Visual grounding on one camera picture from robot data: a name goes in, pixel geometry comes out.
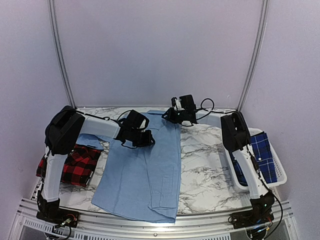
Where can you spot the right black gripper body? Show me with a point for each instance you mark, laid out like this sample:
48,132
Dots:
177,118

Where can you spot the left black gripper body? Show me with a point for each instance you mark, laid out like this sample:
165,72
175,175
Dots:
139,140

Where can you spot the light blue long sleeve shirt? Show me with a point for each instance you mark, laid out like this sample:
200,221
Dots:
138,183

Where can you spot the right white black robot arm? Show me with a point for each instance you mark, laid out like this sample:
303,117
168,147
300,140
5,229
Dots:
236,141

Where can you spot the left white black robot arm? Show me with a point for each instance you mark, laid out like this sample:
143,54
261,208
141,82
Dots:
61,136

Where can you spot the red black plaid folded shirt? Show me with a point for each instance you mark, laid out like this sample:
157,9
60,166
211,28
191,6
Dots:
80,165

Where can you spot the blue plaid shirt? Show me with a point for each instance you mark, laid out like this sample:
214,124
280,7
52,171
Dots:
264,157

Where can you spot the white plastic basket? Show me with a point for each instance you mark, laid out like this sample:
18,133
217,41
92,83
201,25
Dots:
280,172

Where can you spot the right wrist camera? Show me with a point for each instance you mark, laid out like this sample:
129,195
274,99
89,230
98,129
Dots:
176,104

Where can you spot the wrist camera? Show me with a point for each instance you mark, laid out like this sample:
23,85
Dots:
176,104
144,124

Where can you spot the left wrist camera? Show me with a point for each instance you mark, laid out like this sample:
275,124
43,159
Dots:
144,124

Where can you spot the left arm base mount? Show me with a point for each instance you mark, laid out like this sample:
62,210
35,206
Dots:
60,217

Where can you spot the right aluminium corner post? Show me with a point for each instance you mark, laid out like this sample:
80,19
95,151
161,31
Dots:
262,25

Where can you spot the aluminium front frame rail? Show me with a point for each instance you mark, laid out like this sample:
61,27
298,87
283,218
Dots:
104,226

